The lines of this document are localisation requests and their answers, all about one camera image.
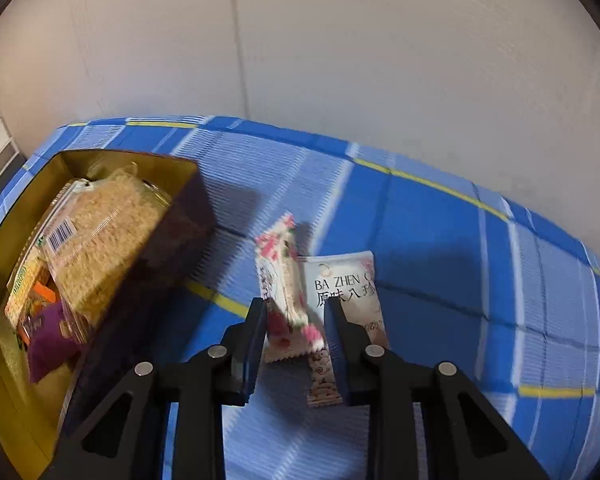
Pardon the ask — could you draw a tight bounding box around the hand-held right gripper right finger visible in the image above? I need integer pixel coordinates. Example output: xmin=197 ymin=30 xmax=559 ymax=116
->
xmin=323 ymin=297 xmax=551 ymax=480

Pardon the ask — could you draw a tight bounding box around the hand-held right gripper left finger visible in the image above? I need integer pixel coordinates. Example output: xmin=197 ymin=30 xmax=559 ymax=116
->
xmin=40 ymin=298 xmax=269 ymax=480

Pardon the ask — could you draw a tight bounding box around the white floral snack packet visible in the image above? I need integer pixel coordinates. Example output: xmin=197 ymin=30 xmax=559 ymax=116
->
xmin=255 ymin=212 xmax=327 ymax=363

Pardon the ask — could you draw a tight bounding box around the maroon box with gold inside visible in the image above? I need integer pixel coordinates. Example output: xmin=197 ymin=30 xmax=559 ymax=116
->
xmin=0 ymin=149 xmax=217 ymax=480

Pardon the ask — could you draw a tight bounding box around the large clear rice cracker pack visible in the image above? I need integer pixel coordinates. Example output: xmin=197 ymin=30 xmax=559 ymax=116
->
xmin=37 ymin=169 xmax=173 ymax=331

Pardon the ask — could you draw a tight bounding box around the purple snack packet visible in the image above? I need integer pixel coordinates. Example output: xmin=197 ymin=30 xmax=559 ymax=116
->
xmin=27 ymin=304 xmax=88 ymax=385

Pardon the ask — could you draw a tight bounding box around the clear orange-edged snack packet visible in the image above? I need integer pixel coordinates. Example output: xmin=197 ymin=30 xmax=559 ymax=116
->
xmin=20 ymin=280 xmax=63 ymax=351

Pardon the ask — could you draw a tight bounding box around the yellow green cracker packet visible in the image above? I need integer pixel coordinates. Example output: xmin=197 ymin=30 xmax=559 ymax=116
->
xmin=4 ymin=255 xmax=51 ymax=331

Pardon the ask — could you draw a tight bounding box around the white pastry packet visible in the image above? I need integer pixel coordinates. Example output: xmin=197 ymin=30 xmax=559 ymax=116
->
xmin=297 ymin=250 xmax=392 ymax=407

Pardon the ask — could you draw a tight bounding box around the blue plaid bedsheet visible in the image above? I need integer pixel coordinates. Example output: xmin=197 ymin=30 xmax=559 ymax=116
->
xmin=0 ymin=115 xmax=600 ymax=480

